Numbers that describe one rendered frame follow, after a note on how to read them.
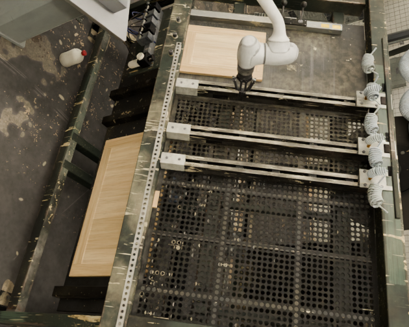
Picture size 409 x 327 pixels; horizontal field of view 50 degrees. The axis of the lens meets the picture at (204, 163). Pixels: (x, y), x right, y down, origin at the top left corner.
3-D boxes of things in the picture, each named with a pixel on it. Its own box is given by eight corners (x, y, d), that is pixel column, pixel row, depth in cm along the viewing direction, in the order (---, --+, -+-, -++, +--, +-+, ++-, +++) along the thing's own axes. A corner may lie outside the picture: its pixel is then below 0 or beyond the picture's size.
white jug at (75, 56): (60, 50, 297) (81, 42, 287) (71, 59, 305) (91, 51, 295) (56, 61, 293) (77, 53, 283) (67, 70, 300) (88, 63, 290)
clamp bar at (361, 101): (178, 82, 254) (176, 54, 232) (384, 105, 247) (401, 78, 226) (175, 96, 249) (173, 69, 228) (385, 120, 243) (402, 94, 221)
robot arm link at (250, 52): (236, 70, 214) (263, 70, 214) (238, 48, 201) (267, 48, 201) (235, 53, 219) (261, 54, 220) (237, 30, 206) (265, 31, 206)
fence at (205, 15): (191, 13, 280) (191, 9, 276) (340, 28, 275) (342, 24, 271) (190, 19, 277) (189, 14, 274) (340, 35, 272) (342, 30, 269)
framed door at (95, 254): (108, 141, 289) (106, 140, 287) (176, 126, 261) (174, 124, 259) (71, 277, 247) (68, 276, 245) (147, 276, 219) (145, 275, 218)
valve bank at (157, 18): (130, 2, 278) (160, -11, 265) (144, 17, 288) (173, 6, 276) (112, 62, 255) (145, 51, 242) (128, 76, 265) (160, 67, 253)
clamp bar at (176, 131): (169, 126, 240) (166, 100, 219) (387, 151, 233) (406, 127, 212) (166, 141, 235) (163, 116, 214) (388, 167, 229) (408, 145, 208)
